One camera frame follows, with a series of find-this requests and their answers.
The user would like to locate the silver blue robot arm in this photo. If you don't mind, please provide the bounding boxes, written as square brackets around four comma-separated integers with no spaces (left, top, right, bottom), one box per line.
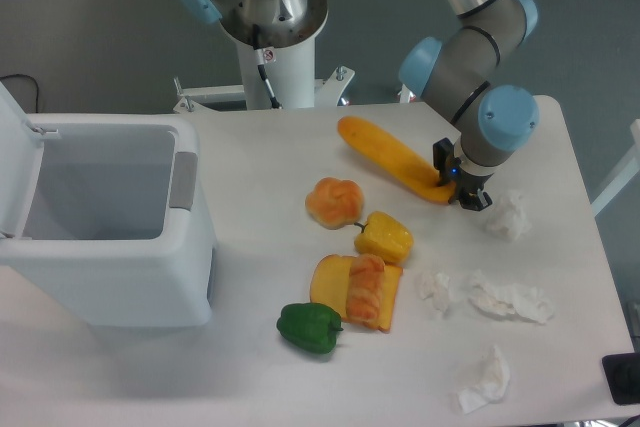
[399,0,539,211]

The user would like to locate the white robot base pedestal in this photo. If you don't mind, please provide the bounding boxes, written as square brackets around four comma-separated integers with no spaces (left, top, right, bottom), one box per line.
[174,0,355,111]

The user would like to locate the green bell pepper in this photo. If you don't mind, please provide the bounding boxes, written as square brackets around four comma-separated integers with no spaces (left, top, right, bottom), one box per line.
[276,303,343,354]

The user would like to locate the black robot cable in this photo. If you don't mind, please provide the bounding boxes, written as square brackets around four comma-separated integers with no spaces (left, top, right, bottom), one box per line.
[252,24,284,111]

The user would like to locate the crumpled white tissue wide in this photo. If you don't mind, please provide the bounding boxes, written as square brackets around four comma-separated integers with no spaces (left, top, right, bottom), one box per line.
[468,271,555,325]

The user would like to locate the toast bread slice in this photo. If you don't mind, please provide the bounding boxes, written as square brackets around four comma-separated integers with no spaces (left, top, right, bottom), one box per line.
[310,254,403,332]

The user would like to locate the white frame post right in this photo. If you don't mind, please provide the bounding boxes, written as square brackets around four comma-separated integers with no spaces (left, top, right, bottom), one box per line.
[591,119,639,217]

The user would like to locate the crumpled white tissue small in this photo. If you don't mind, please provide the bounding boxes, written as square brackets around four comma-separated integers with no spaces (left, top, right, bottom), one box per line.
[417,271,451,316]

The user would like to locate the small croissant bread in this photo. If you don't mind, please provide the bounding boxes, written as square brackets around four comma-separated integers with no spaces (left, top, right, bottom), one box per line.
[346,254,385,328]

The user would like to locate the crumpled white tissue lower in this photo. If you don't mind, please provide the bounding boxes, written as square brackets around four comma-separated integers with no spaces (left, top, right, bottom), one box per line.
[454,344,511,415]

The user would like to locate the yellow bell pepper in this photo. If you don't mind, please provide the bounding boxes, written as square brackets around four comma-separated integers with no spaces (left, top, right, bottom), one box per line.
[354,211,414,265]

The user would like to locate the black floor cable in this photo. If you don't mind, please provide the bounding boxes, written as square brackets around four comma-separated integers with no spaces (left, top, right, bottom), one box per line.
[0,73,40,114]

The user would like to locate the crumpled white tissue upper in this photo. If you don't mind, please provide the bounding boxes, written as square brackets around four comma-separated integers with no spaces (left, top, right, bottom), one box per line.
[485,190,532,242]

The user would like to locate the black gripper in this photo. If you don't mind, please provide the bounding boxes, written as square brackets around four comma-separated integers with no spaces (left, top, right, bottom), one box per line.
[433,138,495,211]

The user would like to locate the long orange baguette bread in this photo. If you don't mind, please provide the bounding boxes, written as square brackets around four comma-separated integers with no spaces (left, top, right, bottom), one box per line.
[337,116,455,205]

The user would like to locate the round knotted bread roll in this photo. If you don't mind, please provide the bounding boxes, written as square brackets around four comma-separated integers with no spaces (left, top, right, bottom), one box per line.
[305,177,364,229]

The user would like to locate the black device at edge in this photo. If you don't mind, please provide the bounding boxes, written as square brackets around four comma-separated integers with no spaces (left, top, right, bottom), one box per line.
[601,353,640,405]

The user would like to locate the white open trash bin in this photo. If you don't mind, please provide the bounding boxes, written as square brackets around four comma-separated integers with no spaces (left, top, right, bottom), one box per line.
[1,91,217,328]

